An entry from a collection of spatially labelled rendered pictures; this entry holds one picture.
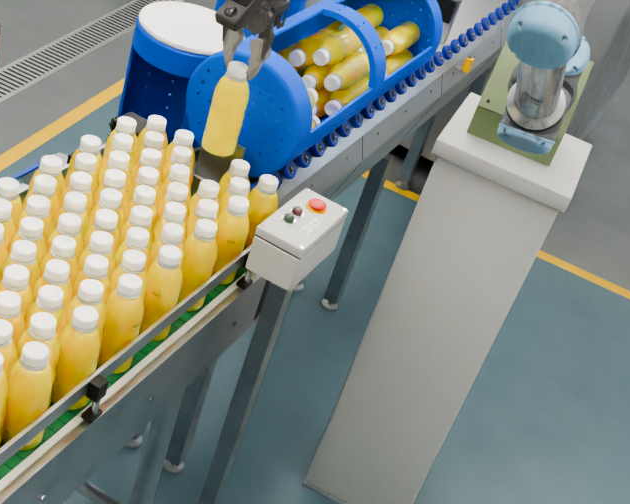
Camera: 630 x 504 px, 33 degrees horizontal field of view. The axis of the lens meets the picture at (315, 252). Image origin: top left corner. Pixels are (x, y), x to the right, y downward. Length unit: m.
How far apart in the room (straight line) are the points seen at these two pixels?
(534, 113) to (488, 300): 0.58
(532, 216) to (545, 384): 1.46
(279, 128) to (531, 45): 0.66
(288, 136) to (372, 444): 0.97
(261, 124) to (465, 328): 0.72
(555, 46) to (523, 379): 2.10
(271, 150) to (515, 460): 1.53
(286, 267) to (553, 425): 1.84
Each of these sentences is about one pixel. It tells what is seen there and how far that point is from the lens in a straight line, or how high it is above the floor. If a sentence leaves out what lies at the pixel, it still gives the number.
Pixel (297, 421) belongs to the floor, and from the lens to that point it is 3.21.
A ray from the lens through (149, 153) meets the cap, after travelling 2.11.
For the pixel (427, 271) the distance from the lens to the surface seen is 2.52.
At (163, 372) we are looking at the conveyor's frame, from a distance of 1.95.
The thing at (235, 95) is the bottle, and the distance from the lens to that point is 2.00.
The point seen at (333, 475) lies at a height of 0.09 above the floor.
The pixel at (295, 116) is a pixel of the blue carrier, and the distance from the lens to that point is 2.24.
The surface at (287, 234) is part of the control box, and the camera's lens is 1.95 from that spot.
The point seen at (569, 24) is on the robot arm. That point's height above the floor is 1.62.
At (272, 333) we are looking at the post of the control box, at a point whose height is 0.83.
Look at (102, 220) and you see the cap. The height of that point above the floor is 1.08.
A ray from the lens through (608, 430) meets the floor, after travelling 3.74.
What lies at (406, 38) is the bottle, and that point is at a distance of 2.92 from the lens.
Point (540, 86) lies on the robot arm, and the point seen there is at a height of 1.45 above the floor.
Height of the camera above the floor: 2.17
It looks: 34 degrees down
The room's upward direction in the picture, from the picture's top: 19 degrees clockwise
